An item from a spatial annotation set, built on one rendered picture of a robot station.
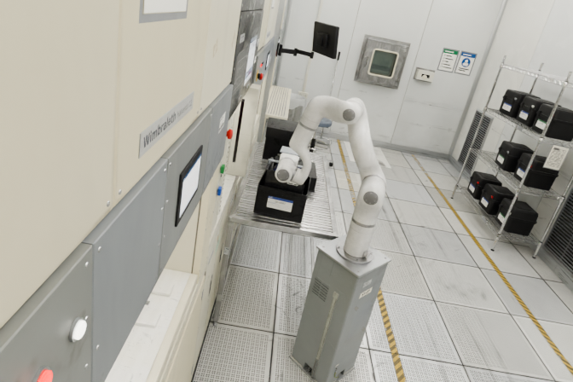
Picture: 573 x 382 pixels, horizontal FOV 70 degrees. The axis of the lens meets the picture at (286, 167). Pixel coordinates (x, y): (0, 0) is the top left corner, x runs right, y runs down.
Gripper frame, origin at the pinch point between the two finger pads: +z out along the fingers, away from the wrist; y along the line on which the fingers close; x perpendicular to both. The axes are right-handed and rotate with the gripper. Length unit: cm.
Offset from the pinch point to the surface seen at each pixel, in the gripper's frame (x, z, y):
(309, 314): -74, -36, 28
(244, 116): 14.6, 4.7, -30.0
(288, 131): -8, 71, -9
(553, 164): -14, 160, 226
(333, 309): -60, -45, 39
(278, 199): -21.4, -14.5, -1.2
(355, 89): -25, 425, 55
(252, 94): 27.8, 5.0, -27.1
